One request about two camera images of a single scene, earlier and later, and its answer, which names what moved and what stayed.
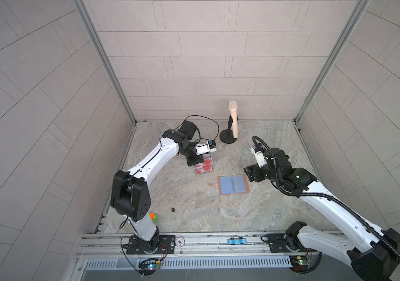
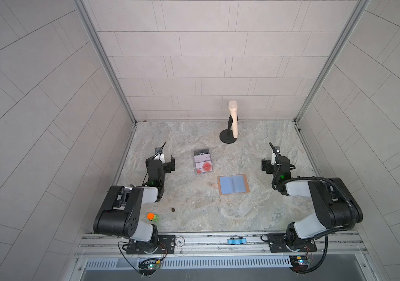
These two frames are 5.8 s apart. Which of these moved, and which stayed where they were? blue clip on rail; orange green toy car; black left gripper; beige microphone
Moved: black left gripper
Stayed: blue clip on rail; beige microphone; orange green toy car
